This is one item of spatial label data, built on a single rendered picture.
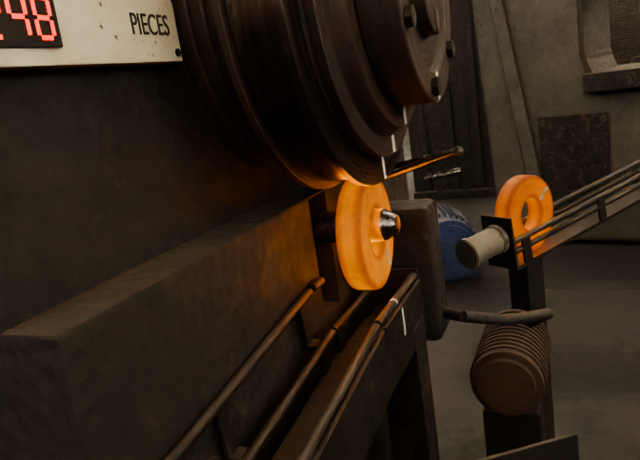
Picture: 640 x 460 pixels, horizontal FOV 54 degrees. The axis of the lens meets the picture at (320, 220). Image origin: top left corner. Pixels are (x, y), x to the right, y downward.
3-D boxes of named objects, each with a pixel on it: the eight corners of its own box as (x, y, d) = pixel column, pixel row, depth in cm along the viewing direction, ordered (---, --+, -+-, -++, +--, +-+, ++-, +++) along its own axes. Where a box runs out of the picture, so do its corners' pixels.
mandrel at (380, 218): (291, 222, 93) (287, 249, 91) (278, 209, 89) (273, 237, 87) (404, 215, 86) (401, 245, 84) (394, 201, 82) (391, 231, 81)
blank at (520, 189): (517, 266, 129) (531, 268, 126) (483, 217, 121) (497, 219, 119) (549, 209, 134) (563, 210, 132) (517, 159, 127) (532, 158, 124)
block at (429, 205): (382, 342, 111) (364, 210, 106) (393, 324, 118) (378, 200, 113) (442, 343, 107) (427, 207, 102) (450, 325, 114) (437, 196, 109)
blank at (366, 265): (325, 240, 76) (350, 239, 75) (349, 152, 86) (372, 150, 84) (360, 311, 87) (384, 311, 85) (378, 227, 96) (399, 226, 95)
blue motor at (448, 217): (421, 294, 293) (412, 224, 286) (409, 260, 349) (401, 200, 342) (487, 286, 291) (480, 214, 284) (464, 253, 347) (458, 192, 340)
